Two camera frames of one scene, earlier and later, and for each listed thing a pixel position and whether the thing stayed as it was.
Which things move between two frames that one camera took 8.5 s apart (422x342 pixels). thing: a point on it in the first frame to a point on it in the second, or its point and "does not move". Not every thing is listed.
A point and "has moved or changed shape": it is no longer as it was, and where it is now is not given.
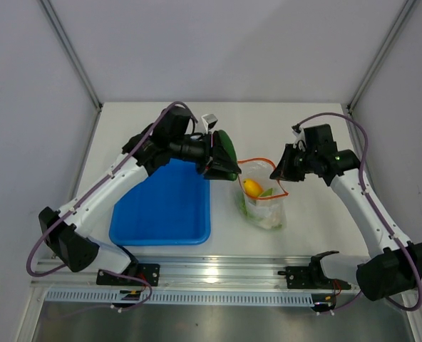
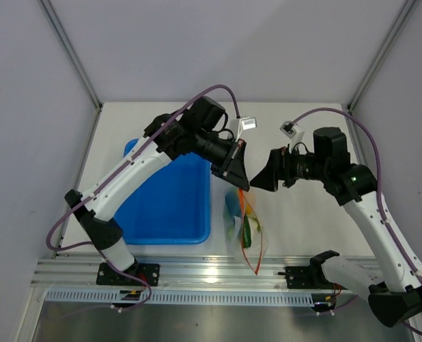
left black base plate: (147, 272) does not move
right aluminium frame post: (390, 38) does not move
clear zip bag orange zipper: (267, 211) to (246, 229)
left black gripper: (207, 157) to (232, 167)
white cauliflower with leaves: (266, 213) to (237, 224)
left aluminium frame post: (73, 53) does not move
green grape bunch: (242, 201) to (229, 221)
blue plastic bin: (172, 207) does not move
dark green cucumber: (224, 164) has moved or changed shape
